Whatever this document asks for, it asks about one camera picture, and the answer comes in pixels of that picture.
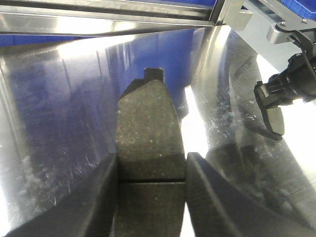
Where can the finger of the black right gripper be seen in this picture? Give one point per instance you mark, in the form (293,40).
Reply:
(264,98)
(277,79)

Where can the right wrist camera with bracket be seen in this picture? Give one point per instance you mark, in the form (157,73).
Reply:
(280,32)

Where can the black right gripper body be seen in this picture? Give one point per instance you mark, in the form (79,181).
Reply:
(298,80)

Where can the stainless steel rack frame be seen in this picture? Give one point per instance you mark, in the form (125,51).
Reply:
(115,17)

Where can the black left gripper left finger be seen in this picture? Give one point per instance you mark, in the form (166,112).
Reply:
(88,211)

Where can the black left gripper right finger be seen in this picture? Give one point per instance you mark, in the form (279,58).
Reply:
(218,209)

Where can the grey brake pad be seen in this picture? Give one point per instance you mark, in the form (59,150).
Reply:
(151,162)
(274,123)

